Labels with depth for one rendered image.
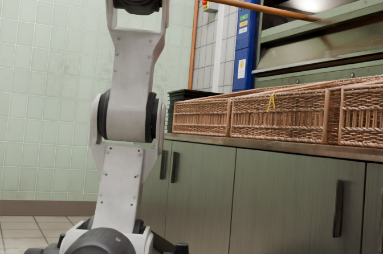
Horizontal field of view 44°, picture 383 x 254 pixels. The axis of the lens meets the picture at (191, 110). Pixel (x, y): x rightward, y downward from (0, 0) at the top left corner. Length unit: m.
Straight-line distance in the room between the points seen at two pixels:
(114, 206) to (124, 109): 0.25
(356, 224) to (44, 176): 2.32
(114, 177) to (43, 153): 1.91
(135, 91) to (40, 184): 1.96
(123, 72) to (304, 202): 0.60
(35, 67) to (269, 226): 2.08
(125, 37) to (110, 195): 0.43
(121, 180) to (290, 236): 0.49
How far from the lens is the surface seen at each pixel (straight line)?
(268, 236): 1.48
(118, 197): 1.25
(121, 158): 1.29
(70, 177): 3.20
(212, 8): 3.18
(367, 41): 2.01
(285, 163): 1.41
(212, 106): 1.96
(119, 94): 1.29
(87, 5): 3.28
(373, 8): 2.03
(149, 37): 1.33
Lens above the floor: 0.57
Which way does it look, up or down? 3 degrees up
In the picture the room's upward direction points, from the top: 5 degrees clockwise
